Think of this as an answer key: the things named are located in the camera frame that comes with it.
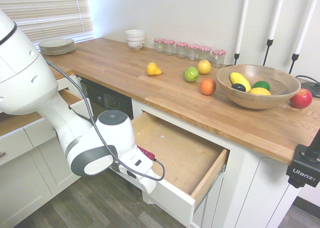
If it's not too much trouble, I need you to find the white patterned ceramic bowl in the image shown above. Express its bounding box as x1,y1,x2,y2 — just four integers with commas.
126,39,146,51

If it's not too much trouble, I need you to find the yellow lemon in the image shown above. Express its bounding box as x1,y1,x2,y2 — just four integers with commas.
248,87,272,96

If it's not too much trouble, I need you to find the yellow pear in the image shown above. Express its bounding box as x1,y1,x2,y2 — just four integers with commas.
146,62,163,76

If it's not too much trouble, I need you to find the black lamp cable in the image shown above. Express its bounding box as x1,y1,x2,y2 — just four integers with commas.
295,75,320,85

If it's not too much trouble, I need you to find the stack of cream plates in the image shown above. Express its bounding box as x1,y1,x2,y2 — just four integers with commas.
38,38,77,56

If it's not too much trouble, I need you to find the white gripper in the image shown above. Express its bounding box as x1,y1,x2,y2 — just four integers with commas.
117,164,164,194

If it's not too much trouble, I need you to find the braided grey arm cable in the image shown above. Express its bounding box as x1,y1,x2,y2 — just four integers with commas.
44,58,166,182

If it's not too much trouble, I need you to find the white-fronted wooden drawer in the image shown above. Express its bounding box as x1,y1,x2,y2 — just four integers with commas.
129,112,230,227

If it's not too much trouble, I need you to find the white panelled cabinet door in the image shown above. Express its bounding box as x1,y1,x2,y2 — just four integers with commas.
192,174,226,228

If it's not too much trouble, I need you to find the black camera stand pole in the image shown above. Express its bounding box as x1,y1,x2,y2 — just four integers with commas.
306,129,320,161

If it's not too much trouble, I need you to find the white taper candle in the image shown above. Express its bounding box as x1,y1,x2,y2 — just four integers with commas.
235,0,251,55
268,0,288,41
293,0,320,55

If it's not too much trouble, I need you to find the yellow banana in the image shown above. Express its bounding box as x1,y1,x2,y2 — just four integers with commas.
229,72,252,93

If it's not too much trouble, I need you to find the small wooden drawer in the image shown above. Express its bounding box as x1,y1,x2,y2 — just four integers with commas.
57,87,86,107

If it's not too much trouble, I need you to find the cream window blind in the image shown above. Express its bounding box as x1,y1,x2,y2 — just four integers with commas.
0,0,95,45

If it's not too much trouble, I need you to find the glass jar red-checked lid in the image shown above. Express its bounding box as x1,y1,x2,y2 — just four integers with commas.
153,38,165,54
198,46,212,63
163,40,176,56
187,44,200,61
175,42,189,59
211,49,227,68

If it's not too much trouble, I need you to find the black avocado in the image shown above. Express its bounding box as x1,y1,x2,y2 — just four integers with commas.
231,83,247,93

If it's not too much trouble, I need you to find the white corner kitchen cabinet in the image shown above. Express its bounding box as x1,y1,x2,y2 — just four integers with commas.
0,74,97,224

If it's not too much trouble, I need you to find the red apple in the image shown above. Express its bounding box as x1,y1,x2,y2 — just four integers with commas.
289,88,314,109

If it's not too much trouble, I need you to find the orange fruit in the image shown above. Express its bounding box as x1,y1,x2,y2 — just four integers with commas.
199,78,217,96

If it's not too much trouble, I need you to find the dark grey lamp base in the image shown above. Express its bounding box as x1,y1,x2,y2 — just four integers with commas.
300,81,320,99

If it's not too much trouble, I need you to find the green lime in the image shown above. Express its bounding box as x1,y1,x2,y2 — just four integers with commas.
251,80,271,91

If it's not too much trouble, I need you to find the black Ulanzi clamp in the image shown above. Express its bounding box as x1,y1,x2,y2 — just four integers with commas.
285,144,320,189

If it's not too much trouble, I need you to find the plain white ceramic bowl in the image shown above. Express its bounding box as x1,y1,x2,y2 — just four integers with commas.
125,29,146,42

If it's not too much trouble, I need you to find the yellow apple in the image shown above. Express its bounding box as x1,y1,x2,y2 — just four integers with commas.
197,60,212,75

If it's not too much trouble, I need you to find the stainless steel dishwasher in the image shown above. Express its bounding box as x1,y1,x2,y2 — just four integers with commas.
79,77,134,121

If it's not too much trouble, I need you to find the green apple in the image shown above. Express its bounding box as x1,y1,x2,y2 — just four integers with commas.
183,66,200,83

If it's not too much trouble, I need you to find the red object in drawer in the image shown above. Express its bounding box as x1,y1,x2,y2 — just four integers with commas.
137,145,158,162

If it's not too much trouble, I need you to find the large wooden bowl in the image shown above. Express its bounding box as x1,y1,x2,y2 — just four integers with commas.
216,64,302,110

